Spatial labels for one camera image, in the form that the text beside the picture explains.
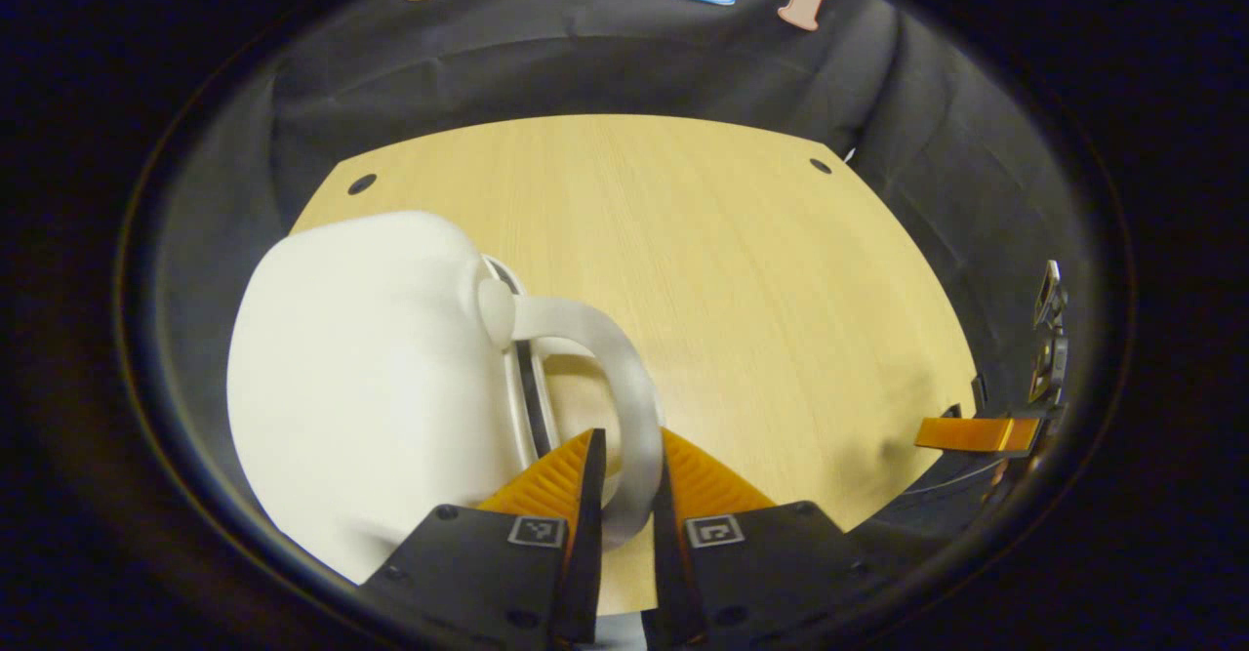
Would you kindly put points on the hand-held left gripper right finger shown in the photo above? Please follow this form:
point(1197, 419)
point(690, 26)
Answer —
point(668, 573)

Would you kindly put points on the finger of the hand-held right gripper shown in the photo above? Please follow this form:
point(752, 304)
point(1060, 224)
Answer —
point(976, 434)

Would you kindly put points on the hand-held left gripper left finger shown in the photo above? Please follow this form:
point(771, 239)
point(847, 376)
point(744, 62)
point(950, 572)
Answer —
point(592, 534)

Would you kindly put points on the white suitcase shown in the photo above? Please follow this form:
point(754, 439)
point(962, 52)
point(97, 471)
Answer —
point(371, 368)

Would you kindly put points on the black backdrop cloth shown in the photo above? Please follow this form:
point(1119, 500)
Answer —
point(585, 56)

